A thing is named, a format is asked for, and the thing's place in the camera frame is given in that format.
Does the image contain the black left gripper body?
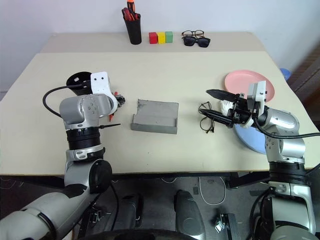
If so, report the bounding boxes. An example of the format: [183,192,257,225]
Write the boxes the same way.
[114,93,126,109]

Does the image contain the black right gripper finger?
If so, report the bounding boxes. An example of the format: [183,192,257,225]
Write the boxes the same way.
[199,108,234,128]
[206,89,238,102]

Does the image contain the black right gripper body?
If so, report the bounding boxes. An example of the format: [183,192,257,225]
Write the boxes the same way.
[227,92,255,126]

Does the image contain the white crumpled cloth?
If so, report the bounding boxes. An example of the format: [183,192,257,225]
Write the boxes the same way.
[219,99,235,117]

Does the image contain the pink plate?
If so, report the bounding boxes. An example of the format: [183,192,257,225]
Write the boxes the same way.
[224,69,276,104]

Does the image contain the blue plate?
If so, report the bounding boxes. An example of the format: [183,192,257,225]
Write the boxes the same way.
[233,123,267,155]

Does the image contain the grey metal tray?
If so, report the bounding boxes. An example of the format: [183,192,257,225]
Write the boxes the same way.
[129,98,180,136]

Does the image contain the blue plastic container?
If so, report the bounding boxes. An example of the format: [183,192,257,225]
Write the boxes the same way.
[279,67,291,81]

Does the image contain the black sunglasses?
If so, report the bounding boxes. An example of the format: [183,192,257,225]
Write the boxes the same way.
[182,36,212,49]

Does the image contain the tall black pen holder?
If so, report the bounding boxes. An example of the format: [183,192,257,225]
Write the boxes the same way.
[124,18,143,46]

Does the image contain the dark brown cabinet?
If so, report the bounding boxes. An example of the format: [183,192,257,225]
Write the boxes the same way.
[287,46,320,106]

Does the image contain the dark rounded shape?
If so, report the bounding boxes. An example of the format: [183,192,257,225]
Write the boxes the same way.
[120,193,145,229]
[173,189,206,240]

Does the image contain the dark flat shape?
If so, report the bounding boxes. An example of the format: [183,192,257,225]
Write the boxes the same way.
[213,212,241,240]

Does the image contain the thin black frame glasses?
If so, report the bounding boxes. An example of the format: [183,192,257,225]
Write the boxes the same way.
[198,101,217,134]

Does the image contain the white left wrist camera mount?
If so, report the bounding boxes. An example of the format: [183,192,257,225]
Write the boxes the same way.
[90,70,119,116]

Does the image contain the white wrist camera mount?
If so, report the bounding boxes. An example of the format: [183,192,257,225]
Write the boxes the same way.
[90,70,119,116]
[241,80,268,129]

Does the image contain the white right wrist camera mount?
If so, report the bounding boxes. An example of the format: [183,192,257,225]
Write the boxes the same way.
[241,80,268,129]

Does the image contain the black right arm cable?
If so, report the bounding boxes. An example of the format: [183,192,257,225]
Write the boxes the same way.
[252,116,320,139]

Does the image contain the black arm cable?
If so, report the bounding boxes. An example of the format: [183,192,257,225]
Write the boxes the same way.
[252,116,320,139]
[42,83,91,118]

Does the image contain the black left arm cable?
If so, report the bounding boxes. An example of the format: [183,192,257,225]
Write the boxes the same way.
[42,83,91,118]

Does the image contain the brown frame glasses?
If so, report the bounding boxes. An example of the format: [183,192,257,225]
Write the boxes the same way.
[181,29,206,40]

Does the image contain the white floor cable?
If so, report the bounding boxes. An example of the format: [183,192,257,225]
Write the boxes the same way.
[198,175,227,206]

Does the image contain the black hanging cable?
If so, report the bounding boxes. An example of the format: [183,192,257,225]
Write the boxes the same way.
[109,178,121,234]

